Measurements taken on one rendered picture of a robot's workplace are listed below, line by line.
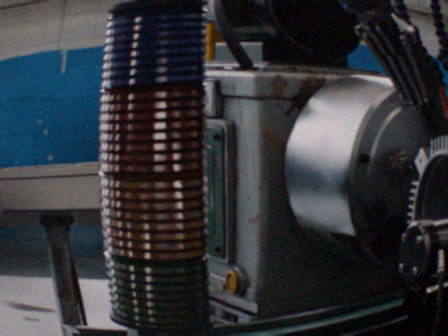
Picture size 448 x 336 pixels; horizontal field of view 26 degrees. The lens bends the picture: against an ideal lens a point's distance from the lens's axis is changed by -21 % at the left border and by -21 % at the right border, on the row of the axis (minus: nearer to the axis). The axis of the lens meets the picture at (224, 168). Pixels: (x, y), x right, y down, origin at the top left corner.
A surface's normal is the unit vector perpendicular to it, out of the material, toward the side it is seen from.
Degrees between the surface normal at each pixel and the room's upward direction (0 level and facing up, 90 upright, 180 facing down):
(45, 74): 90
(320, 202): 103
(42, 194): 67
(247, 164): 89
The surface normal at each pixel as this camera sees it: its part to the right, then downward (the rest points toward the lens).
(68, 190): 0.36, -0.32
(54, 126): 0.42, 0.08
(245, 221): -0.92, 0.04
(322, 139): -0.86, -0.31
